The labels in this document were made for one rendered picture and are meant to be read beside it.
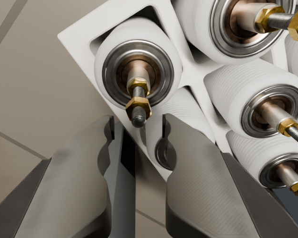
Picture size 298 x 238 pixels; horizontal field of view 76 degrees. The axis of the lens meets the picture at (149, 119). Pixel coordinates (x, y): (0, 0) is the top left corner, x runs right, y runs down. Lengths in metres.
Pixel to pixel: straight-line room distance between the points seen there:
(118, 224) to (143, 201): 0.45
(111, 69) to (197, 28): 0.09
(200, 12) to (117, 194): 0.29
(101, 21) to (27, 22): 0.26
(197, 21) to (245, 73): 0.10
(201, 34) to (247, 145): 0.21
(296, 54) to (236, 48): 0.14
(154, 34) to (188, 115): 0.11
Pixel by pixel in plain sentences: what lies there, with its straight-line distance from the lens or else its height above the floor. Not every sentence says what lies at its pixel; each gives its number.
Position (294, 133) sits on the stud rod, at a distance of 0.24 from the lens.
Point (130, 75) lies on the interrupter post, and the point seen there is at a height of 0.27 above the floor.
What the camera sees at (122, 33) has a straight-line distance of 0.20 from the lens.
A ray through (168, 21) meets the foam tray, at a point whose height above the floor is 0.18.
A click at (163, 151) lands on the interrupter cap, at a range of 0.26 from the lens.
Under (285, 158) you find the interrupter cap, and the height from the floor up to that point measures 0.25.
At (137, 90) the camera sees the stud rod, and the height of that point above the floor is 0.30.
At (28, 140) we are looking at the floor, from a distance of 0.65.
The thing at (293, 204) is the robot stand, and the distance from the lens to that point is 0.75.
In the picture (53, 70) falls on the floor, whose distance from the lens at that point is 0.51.
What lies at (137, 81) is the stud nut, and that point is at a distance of 0.17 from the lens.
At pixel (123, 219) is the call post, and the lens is 0.35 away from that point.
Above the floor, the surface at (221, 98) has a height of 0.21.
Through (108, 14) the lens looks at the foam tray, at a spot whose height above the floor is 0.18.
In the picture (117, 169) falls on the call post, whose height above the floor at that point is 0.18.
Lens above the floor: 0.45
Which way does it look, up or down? 58 degrees down
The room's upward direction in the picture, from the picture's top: 175 degrees clockwise
